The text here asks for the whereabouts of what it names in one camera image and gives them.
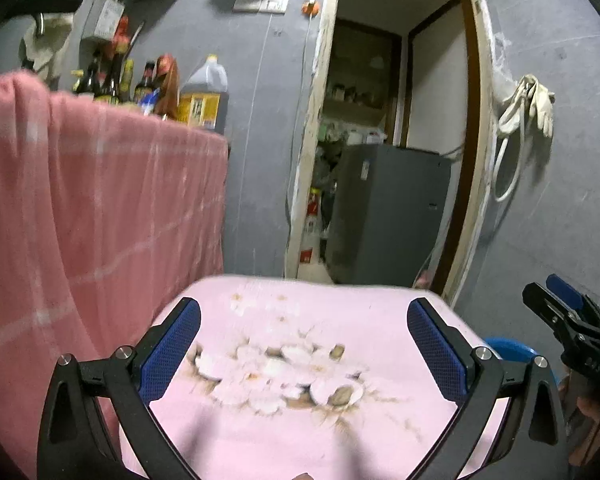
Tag person's right hand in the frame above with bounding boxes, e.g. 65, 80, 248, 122
567, 375, 600, 467

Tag blue plastic basin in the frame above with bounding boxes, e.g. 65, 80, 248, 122
485, 337, 563, 391

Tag red topped brown packet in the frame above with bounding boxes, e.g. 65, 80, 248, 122
155, 52, 181, 121

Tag white rubber gloves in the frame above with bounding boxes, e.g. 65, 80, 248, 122
500, 74, 556, 138

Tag back room shelf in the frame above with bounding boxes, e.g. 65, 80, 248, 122
325, 80, 388, 111

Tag grey wall box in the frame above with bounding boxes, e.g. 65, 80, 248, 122
80, 0, 126, 43

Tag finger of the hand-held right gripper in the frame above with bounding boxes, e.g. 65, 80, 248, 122
522, 282, 581, 337
546, 273, 587, 312

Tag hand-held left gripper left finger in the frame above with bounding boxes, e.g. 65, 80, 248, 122
37, 297, 202, 480

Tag wooden door frame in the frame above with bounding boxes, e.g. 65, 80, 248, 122
284, 0, 498, 306

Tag grey refrigerator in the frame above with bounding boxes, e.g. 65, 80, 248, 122
325, 144, 453, 286

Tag pink floral cloth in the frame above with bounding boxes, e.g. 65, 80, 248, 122
117, 275, 506, 480

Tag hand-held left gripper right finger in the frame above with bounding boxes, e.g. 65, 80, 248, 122
405, 297, 568, 480

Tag pink checked cloth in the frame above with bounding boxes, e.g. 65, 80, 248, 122
0, 71, 231, 480

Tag white sack red print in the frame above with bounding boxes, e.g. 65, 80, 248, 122
300, 187, 326, 266

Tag wall switch plate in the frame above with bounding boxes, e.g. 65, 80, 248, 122
232, 0, 290, 13

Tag white hose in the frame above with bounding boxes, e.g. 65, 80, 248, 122
492, 110, 528, 203

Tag hanging white cloth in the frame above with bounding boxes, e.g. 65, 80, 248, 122
20, 15, 76, 91

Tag dark sauce bottle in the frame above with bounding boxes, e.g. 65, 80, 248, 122
134, 60, 158, 103
97, 55, 123, 103
75, 60, 101, 96

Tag large cooking oil bottle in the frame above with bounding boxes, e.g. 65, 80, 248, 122
177, 55, 229, 133

